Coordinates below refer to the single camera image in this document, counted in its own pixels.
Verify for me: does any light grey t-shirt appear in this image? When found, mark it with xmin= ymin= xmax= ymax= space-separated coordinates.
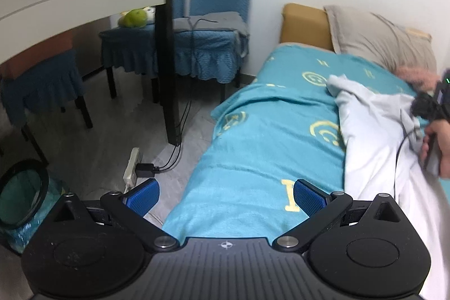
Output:
xmin=327 ymin=75 xmax=449 ymax=299

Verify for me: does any person's right hand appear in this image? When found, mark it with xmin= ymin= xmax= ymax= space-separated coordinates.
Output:
xmin=420 ymin=119 xmax=450 ymax=179

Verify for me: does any white power strip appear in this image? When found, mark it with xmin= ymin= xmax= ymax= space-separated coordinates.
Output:
xmin=123 ymin=148 xmax=142 ymax=193

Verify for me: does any pink fluffy blanket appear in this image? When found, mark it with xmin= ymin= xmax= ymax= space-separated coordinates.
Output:
xmin=394 ymin=66 xmax=441 ymax=92

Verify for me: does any black power adapter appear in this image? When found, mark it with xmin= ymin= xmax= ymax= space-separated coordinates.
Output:
xmin=134 ymin=163 xmax=157 ymax=178

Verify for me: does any teal patterned bed sheet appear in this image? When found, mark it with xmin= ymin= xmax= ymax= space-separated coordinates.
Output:
xmin=163 ymin=43 xmax=413 ymax=241

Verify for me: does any grey pillow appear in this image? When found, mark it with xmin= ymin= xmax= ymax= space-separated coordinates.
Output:
xmin=324 ymin=5 xmax=437 ymax=72

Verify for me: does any black rimmed waste bin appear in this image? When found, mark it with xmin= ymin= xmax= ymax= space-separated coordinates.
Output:
xmin=1 ymin=169 xmax=67 ymax=254

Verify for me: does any blue covered stool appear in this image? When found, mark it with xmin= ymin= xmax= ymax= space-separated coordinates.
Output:
xmin=1 ymin=49 xmax=93 ymax=164

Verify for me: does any blue covered chair behind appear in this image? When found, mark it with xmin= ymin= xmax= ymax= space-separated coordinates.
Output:
xmin=99 ymin=0 xmax=185 ymax=99

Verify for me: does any mustard yellow headboard cushion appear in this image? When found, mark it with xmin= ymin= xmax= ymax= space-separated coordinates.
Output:
xmin=280 ymin=3 xmax=333 ymax=52

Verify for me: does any green plush toy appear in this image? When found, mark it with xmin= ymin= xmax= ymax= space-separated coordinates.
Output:
xmin=118 ymin=7 xmax=155 ymax=28

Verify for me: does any grey cloth on chair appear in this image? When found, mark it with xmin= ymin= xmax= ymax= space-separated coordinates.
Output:
xmin=173 ymin=12 xmax=249 ymax=58

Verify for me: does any blue covered chair near bed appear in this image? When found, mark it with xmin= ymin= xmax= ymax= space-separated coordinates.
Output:
xmin=174 ymin=0 xmax=250 ymax=100

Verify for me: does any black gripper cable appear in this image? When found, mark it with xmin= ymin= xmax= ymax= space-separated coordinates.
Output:
xmin=393 ymin=130 xmax=416 ymax=202

